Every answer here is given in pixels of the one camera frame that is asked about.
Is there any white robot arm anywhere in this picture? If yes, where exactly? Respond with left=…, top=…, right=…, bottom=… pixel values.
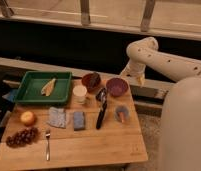
left=121, top=37, right=201, bottom=171

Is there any red-brown bowl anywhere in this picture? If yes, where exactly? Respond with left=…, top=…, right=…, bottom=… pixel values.
left=81, top=72, right=101, bottom=92

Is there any purple bowl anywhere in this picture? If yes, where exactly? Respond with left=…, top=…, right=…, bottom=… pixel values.
left=106, top=78, right=128, bottom=97

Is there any white cup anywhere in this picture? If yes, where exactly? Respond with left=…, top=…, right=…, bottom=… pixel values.
left=73, top=85, right=87, bottom=104

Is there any small grey dish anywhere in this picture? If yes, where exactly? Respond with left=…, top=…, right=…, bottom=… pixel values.
left=114, top=105, right=129, bottom=123

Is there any blue sponge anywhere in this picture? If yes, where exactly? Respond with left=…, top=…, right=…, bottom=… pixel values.
left=73, top=111, right=85, bottom=131

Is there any light blue cloth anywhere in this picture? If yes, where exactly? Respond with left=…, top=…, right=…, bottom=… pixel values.
left=47, top=107, right=66, bottom=128

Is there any green plastic tray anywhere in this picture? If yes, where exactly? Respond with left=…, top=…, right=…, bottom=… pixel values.
left=15, top=71, right=72, bottom=105

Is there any silver fork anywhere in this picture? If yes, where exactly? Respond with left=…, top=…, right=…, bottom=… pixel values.
left=45, top=129, right=51, bottom=161

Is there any yellow apple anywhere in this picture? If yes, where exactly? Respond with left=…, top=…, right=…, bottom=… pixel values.
left=20, top=111, right=36, bottom=126

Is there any bunch of dark grapes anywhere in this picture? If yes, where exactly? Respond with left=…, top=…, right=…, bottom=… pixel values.
left=6, top=127, right=39, bottom=148

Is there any blue object beside tray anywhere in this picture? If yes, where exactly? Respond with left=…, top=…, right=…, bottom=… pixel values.
left=4, top=89, right=17, bottom=102

